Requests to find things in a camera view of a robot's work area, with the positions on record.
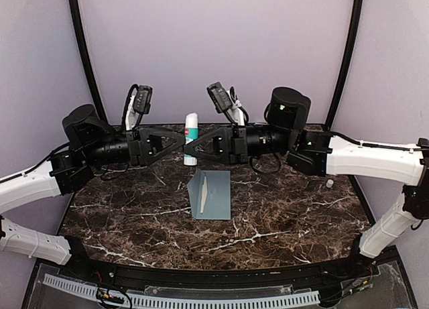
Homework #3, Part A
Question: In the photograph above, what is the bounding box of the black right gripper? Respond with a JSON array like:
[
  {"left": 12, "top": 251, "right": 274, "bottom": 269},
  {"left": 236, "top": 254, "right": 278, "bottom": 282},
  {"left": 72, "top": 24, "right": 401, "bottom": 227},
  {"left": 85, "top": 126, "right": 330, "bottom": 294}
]
[{"left": 182, "top": 123, "right": 295, "bottom": 164}]

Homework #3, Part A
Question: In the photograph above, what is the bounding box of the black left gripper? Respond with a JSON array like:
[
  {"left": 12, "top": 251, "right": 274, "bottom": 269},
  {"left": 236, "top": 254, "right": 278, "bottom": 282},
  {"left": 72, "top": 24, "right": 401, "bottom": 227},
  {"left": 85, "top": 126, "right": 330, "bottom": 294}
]
[{"left": 83, "top": 123, "right": 188, "bottom": 166}]

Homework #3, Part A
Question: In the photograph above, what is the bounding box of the white green glue stick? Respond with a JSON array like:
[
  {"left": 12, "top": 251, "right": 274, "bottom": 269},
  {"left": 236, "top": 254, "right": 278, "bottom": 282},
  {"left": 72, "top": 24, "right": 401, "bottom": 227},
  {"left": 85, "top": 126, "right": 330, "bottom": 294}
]
[{"left": 184, "top": 113, "right": 198, "bottom": 166}]

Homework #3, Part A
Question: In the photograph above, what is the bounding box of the teal envelope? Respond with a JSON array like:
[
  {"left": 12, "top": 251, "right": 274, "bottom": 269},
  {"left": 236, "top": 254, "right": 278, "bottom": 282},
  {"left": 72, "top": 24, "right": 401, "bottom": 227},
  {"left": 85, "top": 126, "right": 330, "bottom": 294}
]
[{"left": 187, "top": 170, "right": 231, "bottom": 221}]

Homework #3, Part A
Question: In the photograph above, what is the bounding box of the beige lined letter paper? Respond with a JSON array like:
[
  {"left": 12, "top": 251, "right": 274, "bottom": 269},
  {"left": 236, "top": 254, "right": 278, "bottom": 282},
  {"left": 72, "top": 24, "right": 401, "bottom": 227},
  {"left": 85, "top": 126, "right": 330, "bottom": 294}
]
[{"left": 200, "top": 176, "right": 208, "bottom": 214}]

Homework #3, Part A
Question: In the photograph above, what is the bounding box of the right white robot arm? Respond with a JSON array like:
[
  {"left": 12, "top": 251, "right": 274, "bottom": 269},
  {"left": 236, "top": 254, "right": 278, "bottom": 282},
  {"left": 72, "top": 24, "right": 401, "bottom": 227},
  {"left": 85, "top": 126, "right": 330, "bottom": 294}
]
[{"left": 184, "top": 86, "right": 428, "bottom": 278}]

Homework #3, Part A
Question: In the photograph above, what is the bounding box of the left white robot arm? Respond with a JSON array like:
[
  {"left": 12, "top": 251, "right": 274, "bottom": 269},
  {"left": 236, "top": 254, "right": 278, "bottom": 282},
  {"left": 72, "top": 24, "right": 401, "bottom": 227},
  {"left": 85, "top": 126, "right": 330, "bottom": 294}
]
[{"left": 1, "top": 104, "right": 185, "bottom": 280}]

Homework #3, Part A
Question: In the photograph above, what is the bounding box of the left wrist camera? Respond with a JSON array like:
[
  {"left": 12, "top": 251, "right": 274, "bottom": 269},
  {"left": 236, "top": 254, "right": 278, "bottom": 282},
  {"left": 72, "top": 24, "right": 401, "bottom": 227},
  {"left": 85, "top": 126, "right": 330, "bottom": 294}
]
[{"left": 122, "top": 84, "right": 153, "bottom": 131}]

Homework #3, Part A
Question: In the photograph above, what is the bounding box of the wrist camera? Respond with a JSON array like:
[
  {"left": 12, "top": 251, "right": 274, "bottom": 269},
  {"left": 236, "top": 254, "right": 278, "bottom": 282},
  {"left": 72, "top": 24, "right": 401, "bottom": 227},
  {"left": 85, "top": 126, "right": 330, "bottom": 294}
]
[
  {"left": 122, "top": 84, "right": 153, "bottom": 131},
  {"left": 206, "top": 82, "right": 249, "bottom": 126}
]

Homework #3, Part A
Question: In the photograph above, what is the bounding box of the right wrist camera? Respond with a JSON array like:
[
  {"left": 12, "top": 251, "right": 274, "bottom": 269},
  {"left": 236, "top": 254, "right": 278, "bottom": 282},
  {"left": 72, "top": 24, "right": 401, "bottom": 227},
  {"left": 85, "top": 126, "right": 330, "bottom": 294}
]
[{"left": 206, "top": 82, "right": 249, "bottom": 126}]

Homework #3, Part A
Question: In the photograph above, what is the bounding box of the left black frame post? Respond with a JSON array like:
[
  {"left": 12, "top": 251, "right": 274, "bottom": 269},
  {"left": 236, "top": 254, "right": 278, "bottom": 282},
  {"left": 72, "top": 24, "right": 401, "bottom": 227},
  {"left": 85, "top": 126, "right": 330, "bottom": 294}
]
[{"left": 68, "top": 0, "right": 108, "bottom": 122}]

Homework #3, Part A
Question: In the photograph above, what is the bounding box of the black frame post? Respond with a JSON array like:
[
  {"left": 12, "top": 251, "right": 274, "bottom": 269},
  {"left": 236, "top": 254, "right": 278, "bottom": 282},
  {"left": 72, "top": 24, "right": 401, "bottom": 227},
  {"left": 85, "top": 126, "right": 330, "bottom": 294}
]
[
  {"left": 324, "top": 0, "right": 363, "bottom": 129},
  {"left": 68, "top": 0, "right": 108, "bottom": 122}
]

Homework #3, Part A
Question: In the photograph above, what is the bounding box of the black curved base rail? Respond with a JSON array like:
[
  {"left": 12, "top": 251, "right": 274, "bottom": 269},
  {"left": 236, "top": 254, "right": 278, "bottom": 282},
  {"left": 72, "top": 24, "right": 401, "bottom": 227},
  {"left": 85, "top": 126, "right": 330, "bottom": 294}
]
[{"left": 60, "top": 258, "right": 379, "bottom": 290}]

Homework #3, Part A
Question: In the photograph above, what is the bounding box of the white slotted cable duct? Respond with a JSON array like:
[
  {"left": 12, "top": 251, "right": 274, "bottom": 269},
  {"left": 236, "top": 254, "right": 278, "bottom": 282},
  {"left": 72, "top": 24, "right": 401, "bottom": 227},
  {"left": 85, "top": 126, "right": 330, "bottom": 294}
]
[{"left": 42, "top": 274, "right": 320, "bottom": 308}]

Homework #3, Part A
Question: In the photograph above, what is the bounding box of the right black frame post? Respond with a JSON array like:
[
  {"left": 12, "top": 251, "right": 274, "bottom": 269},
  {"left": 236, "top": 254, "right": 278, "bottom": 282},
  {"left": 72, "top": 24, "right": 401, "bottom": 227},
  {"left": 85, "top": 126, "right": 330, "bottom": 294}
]
[{"left": 324, "top": 0, "right": 363, "bottom": 129}]

